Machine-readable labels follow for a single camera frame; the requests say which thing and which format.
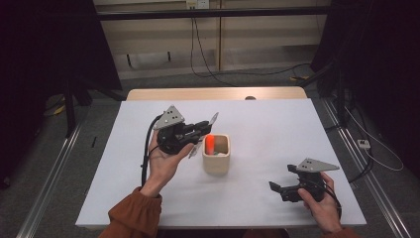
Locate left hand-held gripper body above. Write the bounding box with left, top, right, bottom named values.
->
left=153, top=104, right=196, bottom=156

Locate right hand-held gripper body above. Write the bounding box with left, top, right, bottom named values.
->
left=279, top=158, right=341, bottom=202

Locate orange highlighter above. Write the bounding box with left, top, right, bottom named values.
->
left=205, top=134, right=216, bottom=156

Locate clear pen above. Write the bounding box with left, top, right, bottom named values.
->
left=187, top=112, right=220, bottom=160

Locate beige square cup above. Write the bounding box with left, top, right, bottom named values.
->
left=201, top=133, right=231, bottom=177

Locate person's right hand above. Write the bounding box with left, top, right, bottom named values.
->
left=296, top=172, right=343, bottom=234

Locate person's left hand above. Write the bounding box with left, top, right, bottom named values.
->
left=140, top=130, right=195, bottom=198

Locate white table mat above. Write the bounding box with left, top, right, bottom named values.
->
left=74, top=98, right=368, bottom=229

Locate black metal stand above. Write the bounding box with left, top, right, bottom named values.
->
left=296, top=59, right=351, bottom=128
left=62, top=77, right=127, bottom=138

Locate beige wooden cabinet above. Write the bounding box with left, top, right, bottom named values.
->
left=93, top=0, right=331, bottom=80

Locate black horizontal bar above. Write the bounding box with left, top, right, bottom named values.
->
left=96, top=6, right=331, bottom=22

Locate dark curtain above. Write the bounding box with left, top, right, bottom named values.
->
left=0, top=0, right=122, bottom=189
left=310, top=0, right=420, bottom=170

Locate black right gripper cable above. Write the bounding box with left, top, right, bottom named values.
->
left=318, top=184, right=343, bottom=219

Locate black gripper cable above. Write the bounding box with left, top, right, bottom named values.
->
left=318, top=184, right=343, bottom=219
left=141, top=113, right=163, bottom=187

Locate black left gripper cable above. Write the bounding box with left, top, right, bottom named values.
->
left=141, top=113, right=163, bottom=187

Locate black floor cable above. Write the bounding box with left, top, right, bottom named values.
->
left=350, top=148, right=374, bottom=183

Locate black hanging cable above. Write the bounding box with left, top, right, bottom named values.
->
left=193, top=18, right=237, bottom=88
left=189, top=17, right=312, bottom=78

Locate metal floor rail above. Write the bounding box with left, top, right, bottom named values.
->
left=321, top=98, right=412, bottom=238
left=16, top=122, right=83, bottom=238

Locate white floor cable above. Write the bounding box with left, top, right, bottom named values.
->
left=345, top=107, right=404, bottom=173

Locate white wall outlet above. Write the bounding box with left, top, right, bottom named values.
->
left=185, top=0, right=211, bottom=10

